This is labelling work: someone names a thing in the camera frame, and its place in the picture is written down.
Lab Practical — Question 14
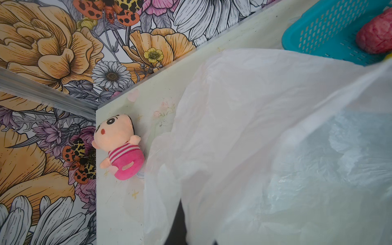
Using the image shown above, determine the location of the teal plastic mesh basket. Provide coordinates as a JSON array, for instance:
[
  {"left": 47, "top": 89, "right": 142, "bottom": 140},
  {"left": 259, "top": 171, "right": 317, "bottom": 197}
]
[{"left": 282, "top": 0, "right": 392, "bottom": 66}]

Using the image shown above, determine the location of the pink red round fruit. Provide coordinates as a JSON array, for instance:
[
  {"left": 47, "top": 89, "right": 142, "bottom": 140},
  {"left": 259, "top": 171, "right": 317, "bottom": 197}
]
[{"left": 356, "top": 8, "right": 392, "bottom": 54}]

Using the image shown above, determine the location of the pink plush doll toy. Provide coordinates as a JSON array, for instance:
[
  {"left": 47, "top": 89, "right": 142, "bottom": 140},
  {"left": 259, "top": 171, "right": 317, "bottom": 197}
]
[{"left": 92, "top": 114, "right": 145, "bottom": 181}]

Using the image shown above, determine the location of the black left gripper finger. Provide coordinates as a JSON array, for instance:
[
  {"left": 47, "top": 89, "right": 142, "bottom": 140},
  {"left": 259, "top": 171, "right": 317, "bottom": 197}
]
[{"left": 164, "top": 201, "right": 187, "bottom": 245}]

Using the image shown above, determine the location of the white translucent plastic bag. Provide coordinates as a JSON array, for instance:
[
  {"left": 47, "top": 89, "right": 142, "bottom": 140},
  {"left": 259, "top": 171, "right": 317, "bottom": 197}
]
[{"left": 144, "top": 49, "right": 392, "bottom": 245}]

